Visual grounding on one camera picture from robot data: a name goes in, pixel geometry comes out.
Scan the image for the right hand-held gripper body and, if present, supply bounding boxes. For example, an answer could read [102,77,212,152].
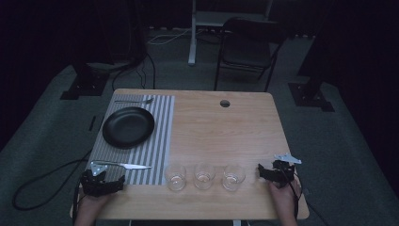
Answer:
[271,153,303,189]

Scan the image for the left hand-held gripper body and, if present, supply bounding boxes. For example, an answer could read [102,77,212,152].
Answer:
[80,161,110,198]

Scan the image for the person's left hand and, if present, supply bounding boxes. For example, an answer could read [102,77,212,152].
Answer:
[75,190,111,218]

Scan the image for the person's right hand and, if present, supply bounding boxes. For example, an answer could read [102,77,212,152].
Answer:
[267,179,299,215]

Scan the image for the silver table knife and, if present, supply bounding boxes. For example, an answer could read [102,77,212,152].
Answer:
[92,159,152,170]

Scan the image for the clear drinking glass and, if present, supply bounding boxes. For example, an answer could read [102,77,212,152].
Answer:
[222,164,247,192]
[164,164,187,192]
[193,162,216,190]

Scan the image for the black round plate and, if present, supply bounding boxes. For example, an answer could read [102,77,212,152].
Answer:
[102,106,156,150]

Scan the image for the grey striped placemat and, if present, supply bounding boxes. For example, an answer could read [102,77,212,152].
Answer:
[86,94,176,186]

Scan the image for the silver fork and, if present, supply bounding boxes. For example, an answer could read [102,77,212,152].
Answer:
[114,97,155,105]

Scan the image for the black folding chair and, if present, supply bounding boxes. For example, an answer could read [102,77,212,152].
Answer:
[214,16,288,92]

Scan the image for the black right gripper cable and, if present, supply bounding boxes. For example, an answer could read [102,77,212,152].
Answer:
[281,163,331,226]

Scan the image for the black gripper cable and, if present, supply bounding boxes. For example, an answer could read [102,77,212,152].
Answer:
[11,149,94,226]
[281,163,331,226]

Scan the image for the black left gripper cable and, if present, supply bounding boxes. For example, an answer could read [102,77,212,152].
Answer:
[11,149,94,226]

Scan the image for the black stand with base plate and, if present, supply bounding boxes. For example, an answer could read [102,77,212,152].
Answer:
[59,61,110,102]
[287,31,336,113]

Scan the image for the black floor cables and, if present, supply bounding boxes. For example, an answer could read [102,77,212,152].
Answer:
[111,52,157,92]

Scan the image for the white floor cable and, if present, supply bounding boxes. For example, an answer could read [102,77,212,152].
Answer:
[146,27,205,45]

